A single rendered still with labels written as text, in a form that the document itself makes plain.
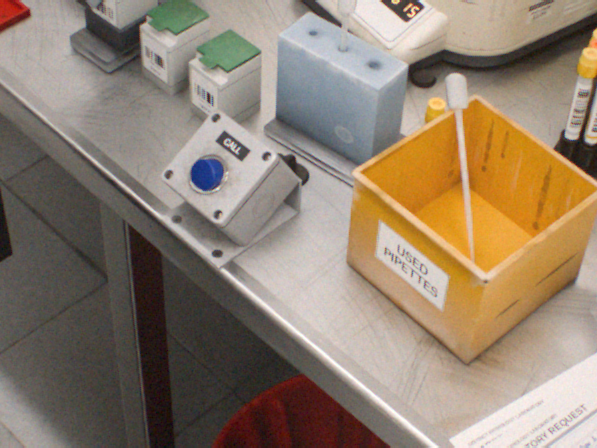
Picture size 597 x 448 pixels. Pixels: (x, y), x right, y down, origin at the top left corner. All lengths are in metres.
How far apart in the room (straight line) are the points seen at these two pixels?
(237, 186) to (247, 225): 0.04
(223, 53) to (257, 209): 0.15
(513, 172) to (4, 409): 1.16
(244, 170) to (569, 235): 0.24
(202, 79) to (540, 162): 0.29
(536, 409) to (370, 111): 0.27
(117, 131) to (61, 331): 1.00
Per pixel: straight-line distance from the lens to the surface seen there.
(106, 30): 1.16
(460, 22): 1.14
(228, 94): 1.07
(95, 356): 2.04
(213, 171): 0.96
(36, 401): 2.00
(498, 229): 1.03
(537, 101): 1.16
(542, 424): 0.92
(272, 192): 0.99
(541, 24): 1.19
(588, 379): 0.95
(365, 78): 1.00
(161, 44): 1.10
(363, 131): 1.03
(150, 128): 1.10
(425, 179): 1.01
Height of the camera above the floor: 1.63
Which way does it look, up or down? 47 degrees down
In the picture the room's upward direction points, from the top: 3 degrees clockwise
